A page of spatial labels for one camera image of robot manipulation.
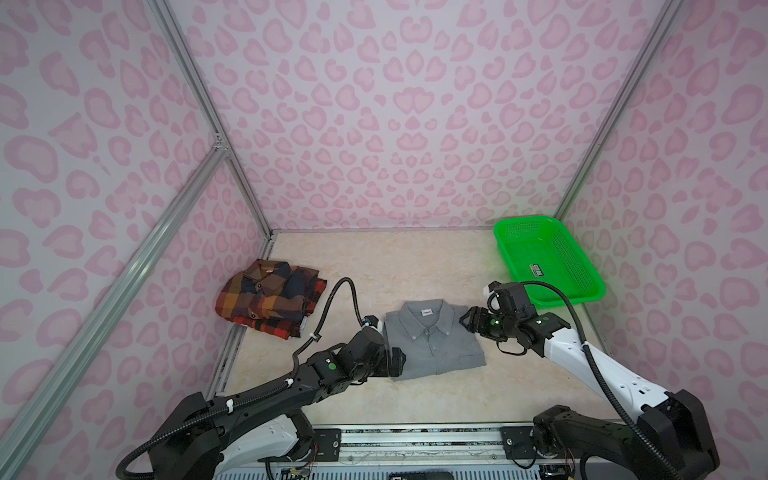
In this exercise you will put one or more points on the left corner aluminium post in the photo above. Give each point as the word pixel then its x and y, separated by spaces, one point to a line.
pixel 181 51

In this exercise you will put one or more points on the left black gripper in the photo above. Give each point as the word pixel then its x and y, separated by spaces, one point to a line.
pixel 387 368

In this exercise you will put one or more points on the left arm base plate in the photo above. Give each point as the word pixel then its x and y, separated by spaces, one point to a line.
pixel 322 445

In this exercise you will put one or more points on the right corner aluminium post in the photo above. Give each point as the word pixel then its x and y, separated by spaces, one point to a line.
pixel 664 24

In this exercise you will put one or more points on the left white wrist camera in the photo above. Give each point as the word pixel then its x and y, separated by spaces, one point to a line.
pixel 372 321

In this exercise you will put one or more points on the diagonal aluminium frame bar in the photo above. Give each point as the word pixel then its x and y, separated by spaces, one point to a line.
pixel 35 418

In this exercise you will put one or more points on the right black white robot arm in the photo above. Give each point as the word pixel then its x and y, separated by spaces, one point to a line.
pixel 659 434

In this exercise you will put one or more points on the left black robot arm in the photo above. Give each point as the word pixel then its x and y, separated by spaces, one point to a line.
pixel 191 442

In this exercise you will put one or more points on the folded plaid flannel shirt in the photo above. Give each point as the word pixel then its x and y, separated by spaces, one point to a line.
pixel 272 297

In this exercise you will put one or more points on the corner aluminium post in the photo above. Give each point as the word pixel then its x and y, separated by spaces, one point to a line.
pixel 664 24
pixel 181 51

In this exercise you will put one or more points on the green plastic basket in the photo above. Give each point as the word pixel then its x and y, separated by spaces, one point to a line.
pixel 540 248

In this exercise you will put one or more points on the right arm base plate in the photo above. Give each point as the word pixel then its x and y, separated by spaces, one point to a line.
pixel 518 443

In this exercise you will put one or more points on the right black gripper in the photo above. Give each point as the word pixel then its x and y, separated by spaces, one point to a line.
pixel 477 319

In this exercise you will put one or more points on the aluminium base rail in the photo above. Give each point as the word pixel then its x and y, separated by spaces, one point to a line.
pixel 463 451

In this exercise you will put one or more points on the grey long sleeve shirt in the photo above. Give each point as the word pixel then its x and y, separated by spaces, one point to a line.
pixel 429 334

